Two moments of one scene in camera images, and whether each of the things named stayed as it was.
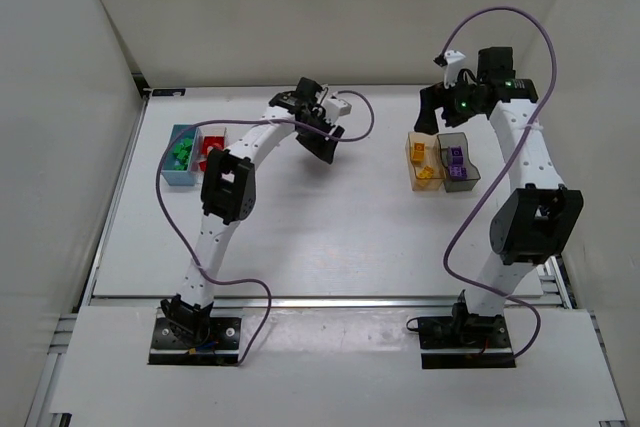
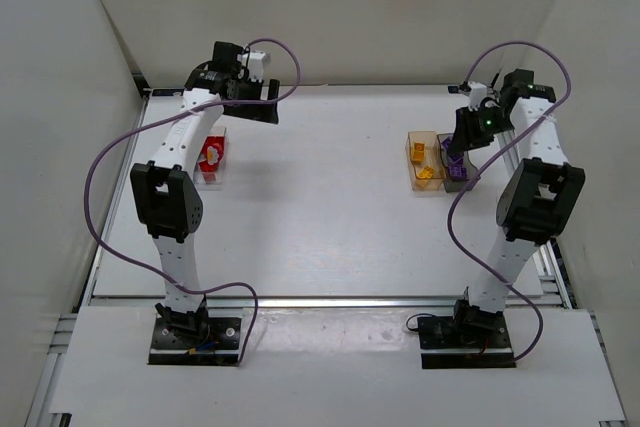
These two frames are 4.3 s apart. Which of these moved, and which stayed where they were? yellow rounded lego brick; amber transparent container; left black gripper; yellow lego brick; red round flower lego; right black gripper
Moved: left black gripper; right black gripper
Stayed: amber transparent container; yellow lego brick; yellow rounded lego brick; red round flower lego
